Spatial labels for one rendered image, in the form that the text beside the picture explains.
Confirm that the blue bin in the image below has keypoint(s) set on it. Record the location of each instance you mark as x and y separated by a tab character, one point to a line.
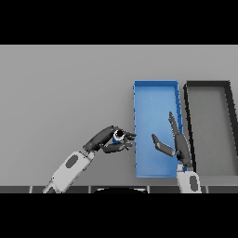
156	130

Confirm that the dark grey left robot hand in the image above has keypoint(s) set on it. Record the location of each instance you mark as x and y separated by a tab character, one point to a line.
102	139

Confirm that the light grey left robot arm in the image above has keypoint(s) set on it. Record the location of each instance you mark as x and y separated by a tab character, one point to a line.
68	169

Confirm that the dark grey bin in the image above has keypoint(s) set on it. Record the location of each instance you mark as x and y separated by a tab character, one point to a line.
214	130

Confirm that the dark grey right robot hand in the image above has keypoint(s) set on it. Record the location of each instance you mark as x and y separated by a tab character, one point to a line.
182	148

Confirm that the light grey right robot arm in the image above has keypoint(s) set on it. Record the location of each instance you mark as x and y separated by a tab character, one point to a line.
189	181

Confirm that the blue pipe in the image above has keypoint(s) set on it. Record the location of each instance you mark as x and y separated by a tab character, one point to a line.
117	135

